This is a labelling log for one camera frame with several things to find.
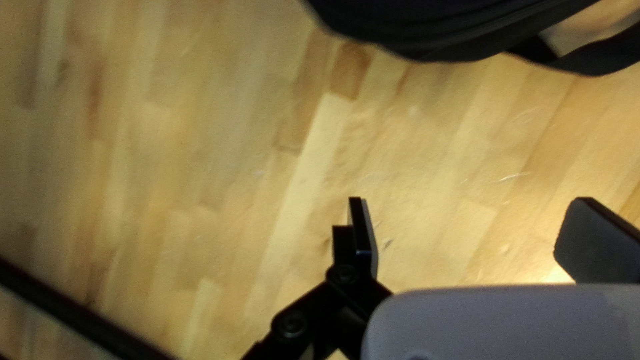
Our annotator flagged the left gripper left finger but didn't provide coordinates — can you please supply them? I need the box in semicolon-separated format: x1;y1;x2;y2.
240;196;394;360

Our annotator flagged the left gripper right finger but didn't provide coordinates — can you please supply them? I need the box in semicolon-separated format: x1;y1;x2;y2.
553;196;640;285

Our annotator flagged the black backpack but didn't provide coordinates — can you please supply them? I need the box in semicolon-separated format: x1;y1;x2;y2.
302;0;640;77

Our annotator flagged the black frame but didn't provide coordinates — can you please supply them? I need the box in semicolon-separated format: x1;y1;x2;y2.
0;256;178;360

